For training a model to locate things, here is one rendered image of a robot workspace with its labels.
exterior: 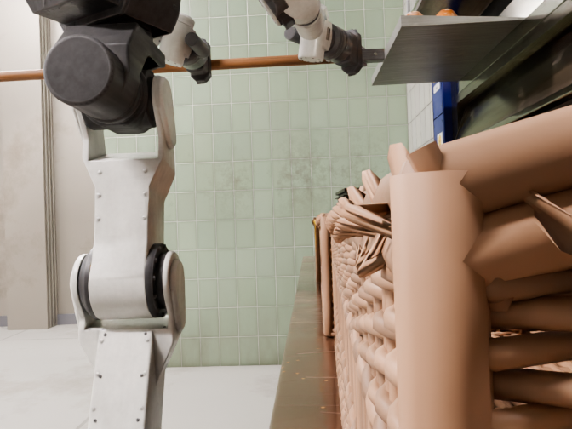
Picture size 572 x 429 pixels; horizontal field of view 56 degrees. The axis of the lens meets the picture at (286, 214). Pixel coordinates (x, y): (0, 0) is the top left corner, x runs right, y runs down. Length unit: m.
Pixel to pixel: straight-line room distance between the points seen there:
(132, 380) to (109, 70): 0.54
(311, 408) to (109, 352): 0.68
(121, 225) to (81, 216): 3.41
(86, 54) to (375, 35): 2.17
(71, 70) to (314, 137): 1.99
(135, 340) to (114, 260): 0.15
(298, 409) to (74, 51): 0.67
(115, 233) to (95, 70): 0.31
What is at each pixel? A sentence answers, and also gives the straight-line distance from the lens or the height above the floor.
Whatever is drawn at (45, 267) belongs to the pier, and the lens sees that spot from 4.38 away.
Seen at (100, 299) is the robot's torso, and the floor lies 0.60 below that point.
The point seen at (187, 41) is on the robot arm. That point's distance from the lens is 1.38.
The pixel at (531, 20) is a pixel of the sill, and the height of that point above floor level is 1.16.
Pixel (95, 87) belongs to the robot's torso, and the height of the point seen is 0.94.
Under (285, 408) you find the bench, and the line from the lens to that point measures 0.45.
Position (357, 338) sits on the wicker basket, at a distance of 0.22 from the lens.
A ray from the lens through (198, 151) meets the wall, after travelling 2.83.
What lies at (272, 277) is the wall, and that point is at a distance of 2.77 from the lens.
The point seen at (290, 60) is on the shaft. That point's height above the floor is 1.19.
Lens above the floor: 0.72
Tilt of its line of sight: 1 degrees up
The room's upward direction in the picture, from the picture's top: 2 degrees counter-clockwise
